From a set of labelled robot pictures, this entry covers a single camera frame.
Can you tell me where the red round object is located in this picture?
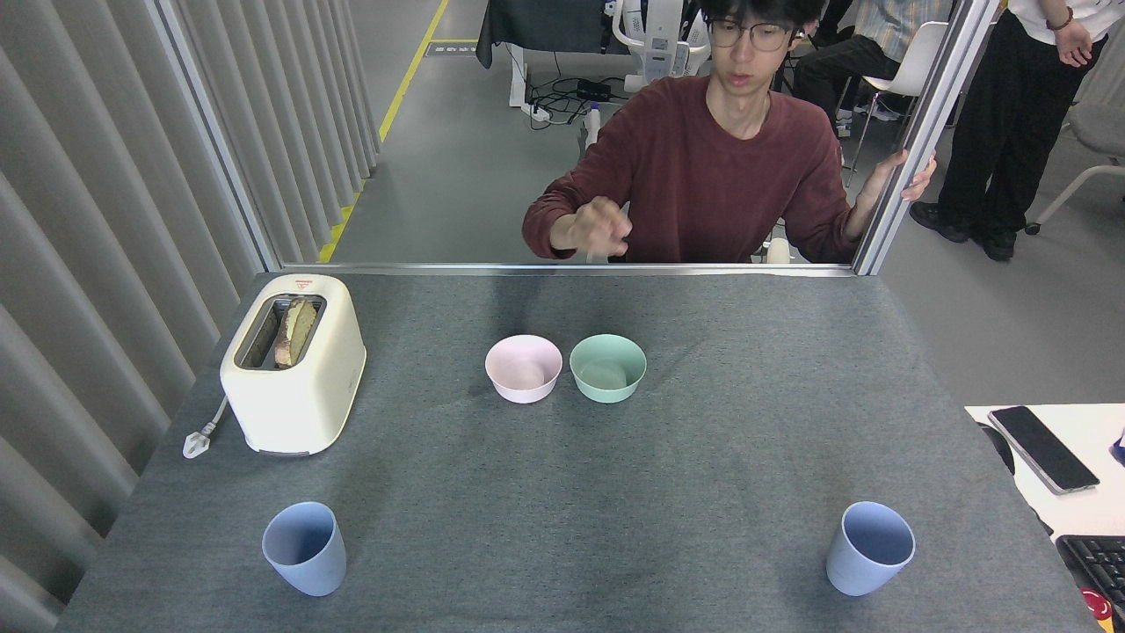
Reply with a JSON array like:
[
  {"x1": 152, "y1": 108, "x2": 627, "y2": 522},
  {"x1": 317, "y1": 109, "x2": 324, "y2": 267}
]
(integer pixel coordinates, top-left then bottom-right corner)
[{"x1": 1079, "y1": 587, "x2": 1115, "y2": 630}]

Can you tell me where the white side table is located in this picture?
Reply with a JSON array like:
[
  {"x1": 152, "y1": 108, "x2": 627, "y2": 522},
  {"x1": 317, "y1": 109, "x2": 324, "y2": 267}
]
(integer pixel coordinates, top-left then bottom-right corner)
[{"x1": 964, "y1": 403, "x2": 1125, "y2": 539}]

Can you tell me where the seated person's right hand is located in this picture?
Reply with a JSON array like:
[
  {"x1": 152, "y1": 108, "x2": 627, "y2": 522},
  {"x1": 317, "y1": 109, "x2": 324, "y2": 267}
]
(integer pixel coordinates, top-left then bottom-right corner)
[{"x1": 562, "y1": 196, "x2": 634, "y2": 258}]

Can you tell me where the cream toaster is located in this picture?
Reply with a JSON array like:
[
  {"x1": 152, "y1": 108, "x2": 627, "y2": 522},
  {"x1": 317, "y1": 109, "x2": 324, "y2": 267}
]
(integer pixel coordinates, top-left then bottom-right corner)
[{"x1": 219, "y1": 273, "x2": 367, "y2": 457}]

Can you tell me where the grey chair with white legs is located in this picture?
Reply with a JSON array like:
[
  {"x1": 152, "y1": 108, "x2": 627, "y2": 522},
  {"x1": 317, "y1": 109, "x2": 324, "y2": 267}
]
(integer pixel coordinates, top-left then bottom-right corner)
[{"x1": 1024, "y1": 53, "x2": 1125, "y2": 236}]

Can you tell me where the silver frame rail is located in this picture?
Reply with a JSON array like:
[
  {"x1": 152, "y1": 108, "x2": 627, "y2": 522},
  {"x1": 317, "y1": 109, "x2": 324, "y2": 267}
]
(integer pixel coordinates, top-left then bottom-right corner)
[{"x1": 279, "y1": 262, "x2": 858, "y2": 278}]

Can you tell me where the background seated person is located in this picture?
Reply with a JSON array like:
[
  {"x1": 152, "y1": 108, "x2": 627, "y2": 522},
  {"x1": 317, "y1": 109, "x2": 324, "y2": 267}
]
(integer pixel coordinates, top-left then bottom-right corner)
[{"x1": 791, "y1": 0, "x2": 957, "y2": 138}]

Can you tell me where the silver frame post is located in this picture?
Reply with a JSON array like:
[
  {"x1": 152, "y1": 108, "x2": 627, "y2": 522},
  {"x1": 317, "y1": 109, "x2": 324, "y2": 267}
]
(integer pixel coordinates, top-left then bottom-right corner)
[
  {"x1": 853, "y1": 0, "x2": 1003, "y2": 276},
  {"x1": 154, "y1": 0, "x2": 284, "y2": 272}
]

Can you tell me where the black covered table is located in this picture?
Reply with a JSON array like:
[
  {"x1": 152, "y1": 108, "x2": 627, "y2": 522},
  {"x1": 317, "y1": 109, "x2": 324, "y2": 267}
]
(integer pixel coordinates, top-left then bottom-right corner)
[{"x1": 475, "y1": 0, "x2": 618, "y2": 69}]

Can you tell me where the black rounded object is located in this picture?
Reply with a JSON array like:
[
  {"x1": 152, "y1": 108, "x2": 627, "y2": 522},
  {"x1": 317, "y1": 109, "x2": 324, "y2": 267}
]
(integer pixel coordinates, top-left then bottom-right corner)
[{"x1": 976, "y1": 421, "x2": 1017, "y2": 477}]

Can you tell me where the floor cables and power strip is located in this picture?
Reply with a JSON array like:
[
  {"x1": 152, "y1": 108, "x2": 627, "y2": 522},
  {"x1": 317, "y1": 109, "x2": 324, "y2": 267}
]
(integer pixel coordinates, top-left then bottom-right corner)
[{"x1": 520, "y1": 53, "x2": 635, "y2": 130}]

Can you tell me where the green bowl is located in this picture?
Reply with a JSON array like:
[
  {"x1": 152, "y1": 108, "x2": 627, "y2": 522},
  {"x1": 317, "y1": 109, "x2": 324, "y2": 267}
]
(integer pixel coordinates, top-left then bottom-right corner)
[{"x1": 569, "y1": 333, "x2": 648, "y2": 404}]

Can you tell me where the white toaster power cord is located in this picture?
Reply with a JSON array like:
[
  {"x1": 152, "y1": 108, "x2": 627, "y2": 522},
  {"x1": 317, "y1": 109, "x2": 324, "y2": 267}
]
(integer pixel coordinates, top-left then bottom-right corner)
[{"x1": 182, "y1": 396, "x2": 229, "y2": 460}]

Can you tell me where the white stand on wheels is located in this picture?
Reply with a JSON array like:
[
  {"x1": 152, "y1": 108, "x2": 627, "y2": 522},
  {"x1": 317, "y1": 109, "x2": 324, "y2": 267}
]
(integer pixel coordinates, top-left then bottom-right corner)
[{"x1": 584, "y1": 0, "x2": 715, "y2": 149}]

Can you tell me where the blue plastic cup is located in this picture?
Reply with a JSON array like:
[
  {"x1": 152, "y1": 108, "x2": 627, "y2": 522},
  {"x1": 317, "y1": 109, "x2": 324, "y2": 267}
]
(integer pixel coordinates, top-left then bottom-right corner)
[
  {"x1": 261, "y1": 501, "x2": 347, "y2": 598},
  {"x1": 825, "y1": 501, "x2": 916, "y2": 597}
]

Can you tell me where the black smartphone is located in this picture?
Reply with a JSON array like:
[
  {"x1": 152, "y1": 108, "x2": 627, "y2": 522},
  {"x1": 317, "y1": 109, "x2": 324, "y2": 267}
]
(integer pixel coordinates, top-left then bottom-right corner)
[{"x1": 987, "y1": 405, "x2": 1101, "y2": 496}]

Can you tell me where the seated person's left hand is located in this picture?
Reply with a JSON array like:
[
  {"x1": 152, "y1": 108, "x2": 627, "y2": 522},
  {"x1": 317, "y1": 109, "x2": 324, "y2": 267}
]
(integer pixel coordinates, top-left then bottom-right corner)
[{"x1": 865, "y1": 148, "x2": 938, "y2": 214}]

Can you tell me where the black keyboard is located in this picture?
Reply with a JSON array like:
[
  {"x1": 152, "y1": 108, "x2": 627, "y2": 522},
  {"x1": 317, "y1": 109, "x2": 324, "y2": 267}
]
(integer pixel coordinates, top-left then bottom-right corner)
[{"x1": 1056, "y1": 535, "x2": 1125, "y2": 618}]

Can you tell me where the standing person's hand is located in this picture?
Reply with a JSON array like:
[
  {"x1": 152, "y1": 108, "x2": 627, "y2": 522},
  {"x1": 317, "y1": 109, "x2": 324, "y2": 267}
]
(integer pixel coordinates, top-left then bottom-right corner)
[{"x1": 1054, "y1": 18, "x2": 1096, "y2": 69}]

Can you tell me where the standing person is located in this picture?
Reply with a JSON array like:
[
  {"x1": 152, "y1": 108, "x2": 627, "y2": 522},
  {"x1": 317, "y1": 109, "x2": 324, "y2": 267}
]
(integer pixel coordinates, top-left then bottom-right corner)
[{"x1": 910, "y1": 0, "x2": 1125, "y2": 262}]

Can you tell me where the bread slice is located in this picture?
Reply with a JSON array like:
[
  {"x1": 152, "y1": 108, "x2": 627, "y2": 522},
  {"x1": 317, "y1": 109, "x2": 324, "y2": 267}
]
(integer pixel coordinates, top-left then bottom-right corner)
[{"x1": 273, "y1": 297, "x2": 318, "y2": 368}]

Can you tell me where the pink bowl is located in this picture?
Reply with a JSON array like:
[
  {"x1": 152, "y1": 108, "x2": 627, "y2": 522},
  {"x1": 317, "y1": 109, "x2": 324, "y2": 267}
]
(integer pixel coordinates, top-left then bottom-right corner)
[{"x1": 484, "y1": 334, "x2": 563, "y2": 404}]

